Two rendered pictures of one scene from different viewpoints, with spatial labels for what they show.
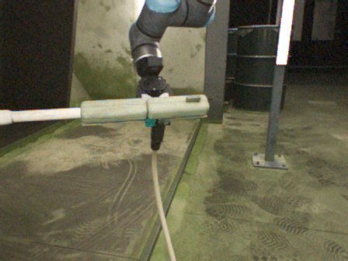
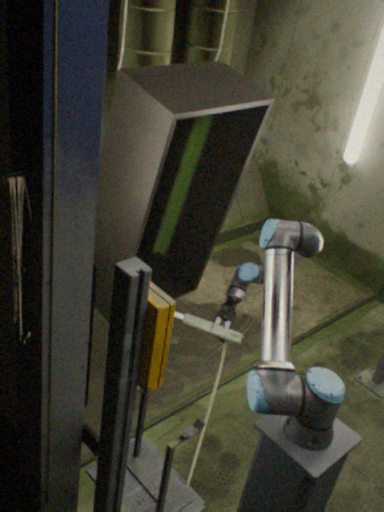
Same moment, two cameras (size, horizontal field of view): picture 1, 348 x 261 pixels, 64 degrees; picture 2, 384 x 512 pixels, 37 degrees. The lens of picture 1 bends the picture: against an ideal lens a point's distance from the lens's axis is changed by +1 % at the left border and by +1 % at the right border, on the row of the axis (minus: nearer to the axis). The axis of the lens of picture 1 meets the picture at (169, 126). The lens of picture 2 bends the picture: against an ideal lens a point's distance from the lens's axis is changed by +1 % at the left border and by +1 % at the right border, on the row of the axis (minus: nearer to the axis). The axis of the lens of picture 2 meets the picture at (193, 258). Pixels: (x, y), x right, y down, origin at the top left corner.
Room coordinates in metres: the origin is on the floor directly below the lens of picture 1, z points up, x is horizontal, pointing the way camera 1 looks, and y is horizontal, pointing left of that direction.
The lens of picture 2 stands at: (-1.31, -0.93, 2.30)
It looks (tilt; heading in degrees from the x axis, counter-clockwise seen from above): 32 degrees down; 30
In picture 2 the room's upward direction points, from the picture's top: 10 degrees clockwise
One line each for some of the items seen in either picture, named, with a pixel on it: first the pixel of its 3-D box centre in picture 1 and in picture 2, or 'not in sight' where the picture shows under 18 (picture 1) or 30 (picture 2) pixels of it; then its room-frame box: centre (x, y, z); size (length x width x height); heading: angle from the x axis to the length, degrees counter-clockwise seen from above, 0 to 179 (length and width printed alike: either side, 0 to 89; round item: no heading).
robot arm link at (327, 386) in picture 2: not in sight; (318, 396); (0.33, -0.60, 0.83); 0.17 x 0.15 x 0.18; 128
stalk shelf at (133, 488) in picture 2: not in sight; (144, 486); (-0.37, -0.34, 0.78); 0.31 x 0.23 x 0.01; 78
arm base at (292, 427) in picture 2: not in sight; (311, 421); (0.34, -0.60, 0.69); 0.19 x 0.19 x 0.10
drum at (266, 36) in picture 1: (261, 69); not in sight; (3.11, -1.01, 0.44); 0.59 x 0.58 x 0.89; 2
